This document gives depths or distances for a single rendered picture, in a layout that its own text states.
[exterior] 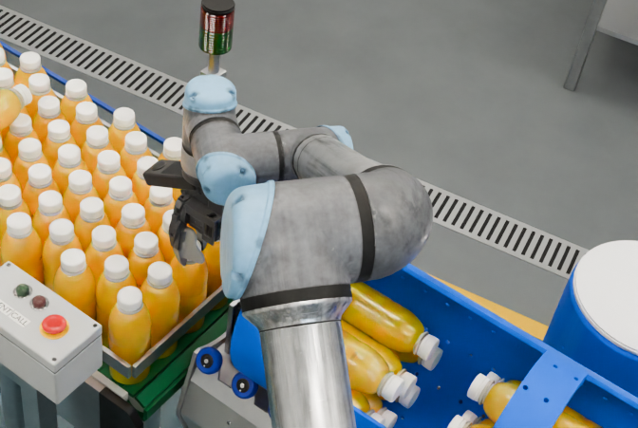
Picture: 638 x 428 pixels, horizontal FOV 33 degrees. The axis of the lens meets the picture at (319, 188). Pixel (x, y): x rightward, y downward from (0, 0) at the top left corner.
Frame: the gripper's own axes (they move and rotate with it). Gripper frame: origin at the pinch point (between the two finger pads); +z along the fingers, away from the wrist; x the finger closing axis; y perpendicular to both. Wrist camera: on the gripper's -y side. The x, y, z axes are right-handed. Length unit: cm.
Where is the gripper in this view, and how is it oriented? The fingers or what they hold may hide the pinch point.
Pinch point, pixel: (190, 249)
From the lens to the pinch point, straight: 179.3
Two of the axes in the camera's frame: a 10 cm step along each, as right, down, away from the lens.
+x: 5.8, -5.1, 6.4
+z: -1.2, 7.2, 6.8
